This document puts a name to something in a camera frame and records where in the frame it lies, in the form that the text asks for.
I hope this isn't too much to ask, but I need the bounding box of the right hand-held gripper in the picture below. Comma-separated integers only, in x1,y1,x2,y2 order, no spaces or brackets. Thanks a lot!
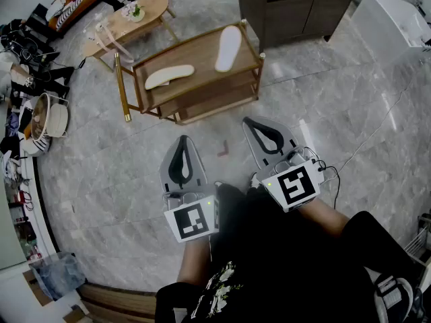
242,116,326,214

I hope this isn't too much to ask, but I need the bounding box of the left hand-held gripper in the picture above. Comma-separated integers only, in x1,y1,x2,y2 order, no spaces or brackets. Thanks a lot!
159,135,221,244

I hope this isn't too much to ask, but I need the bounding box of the white slipper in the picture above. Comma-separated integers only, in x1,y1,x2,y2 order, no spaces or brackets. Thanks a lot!
214,25,242,73
144,64,195,91

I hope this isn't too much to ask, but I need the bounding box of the person's left forearm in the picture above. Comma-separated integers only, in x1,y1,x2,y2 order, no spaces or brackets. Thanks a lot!
176,237,212,287

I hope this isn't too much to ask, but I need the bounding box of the person's right forearm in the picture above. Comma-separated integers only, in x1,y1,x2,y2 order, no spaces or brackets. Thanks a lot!
296,196,351,239

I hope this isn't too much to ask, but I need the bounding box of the wooden trolley cart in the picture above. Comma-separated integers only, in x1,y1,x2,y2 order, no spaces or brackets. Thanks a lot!
114,18,265,126

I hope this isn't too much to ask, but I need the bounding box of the person's black clothing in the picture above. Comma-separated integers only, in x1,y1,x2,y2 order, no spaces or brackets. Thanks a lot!
154,183,426,323

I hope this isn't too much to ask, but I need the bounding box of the dark wooden vanity cabinet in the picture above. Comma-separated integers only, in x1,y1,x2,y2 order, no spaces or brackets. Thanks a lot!
235,0,356,52

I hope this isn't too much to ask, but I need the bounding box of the white round basket side table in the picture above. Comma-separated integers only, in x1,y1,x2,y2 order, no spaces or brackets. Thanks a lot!
30,92,70,147

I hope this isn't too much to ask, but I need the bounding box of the low wooden platform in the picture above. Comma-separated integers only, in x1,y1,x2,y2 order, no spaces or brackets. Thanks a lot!
79,283,158,323

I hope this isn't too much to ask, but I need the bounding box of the black white striped shoe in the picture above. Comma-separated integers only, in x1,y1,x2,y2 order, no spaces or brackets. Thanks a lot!
22,138,52,156

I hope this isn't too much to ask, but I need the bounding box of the pink ribbon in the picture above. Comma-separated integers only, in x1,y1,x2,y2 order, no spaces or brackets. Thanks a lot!
94,17,135,64

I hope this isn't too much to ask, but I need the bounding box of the blue grey plastic bag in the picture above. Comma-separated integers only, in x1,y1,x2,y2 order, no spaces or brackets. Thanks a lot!
33,252,87,301

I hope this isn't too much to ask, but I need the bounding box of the oval wooden coffee table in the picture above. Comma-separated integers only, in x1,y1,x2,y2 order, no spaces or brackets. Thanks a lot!
83,0,179,73

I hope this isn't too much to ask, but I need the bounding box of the white bathtub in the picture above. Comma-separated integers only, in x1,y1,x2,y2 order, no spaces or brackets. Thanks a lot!
352,0,431,59

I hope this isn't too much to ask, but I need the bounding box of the vase with pink flowers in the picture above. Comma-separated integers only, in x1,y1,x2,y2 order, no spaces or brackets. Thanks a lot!
121,1,146,24

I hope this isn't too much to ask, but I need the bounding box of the brown cardboard box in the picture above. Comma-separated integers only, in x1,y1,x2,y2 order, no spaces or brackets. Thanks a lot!
22,269,54,308

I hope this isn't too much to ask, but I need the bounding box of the person's black white shoe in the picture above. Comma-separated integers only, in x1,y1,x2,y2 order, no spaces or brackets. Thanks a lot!
373,273,424,323

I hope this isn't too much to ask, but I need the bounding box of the black white striped cushion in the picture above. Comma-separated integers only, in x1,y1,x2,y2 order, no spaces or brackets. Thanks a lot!
55,0,96,32

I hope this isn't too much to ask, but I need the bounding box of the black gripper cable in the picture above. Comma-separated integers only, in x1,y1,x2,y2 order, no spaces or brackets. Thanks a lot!
302,146,341,210

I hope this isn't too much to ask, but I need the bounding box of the metal wire rack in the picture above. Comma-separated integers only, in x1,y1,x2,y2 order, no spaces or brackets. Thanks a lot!
403,213,431,272

